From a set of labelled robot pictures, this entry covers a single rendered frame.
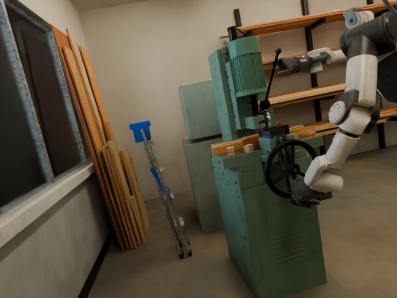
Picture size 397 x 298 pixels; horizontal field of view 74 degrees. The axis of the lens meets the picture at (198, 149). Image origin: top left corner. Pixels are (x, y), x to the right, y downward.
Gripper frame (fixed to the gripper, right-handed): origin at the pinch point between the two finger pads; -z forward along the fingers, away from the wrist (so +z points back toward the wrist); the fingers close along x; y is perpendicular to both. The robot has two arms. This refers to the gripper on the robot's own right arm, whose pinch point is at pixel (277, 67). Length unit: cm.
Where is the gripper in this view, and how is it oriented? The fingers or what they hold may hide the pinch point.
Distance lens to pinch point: 159.1
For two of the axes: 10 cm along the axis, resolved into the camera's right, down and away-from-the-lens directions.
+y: 0.1, 6.4, 7.7
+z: 9.6, -2.2, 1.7
